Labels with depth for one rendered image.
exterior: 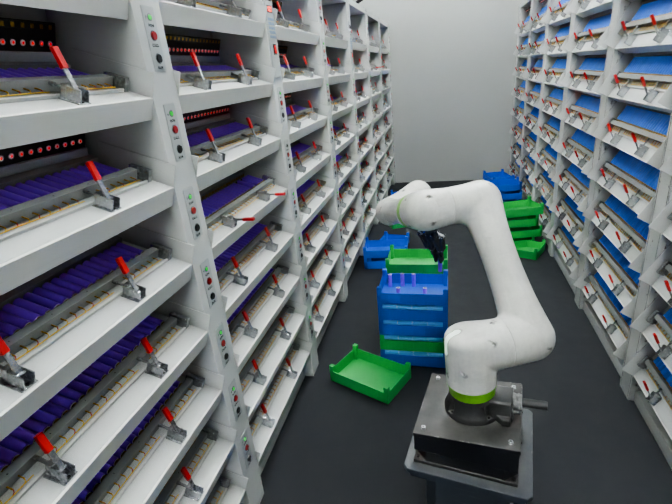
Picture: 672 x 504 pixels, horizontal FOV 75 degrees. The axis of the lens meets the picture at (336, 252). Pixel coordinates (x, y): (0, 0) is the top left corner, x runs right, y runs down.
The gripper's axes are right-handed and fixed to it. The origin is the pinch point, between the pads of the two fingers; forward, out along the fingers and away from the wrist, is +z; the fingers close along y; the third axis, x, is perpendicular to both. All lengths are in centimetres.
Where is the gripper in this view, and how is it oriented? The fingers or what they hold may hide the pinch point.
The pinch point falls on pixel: (437, 255)
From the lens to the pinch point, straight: 197.5
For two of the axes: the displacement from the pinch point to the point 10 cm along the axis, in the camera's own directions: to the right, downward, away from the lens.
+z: 3.7, 6.9, 6.2
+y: -7.2, -2.0, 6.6
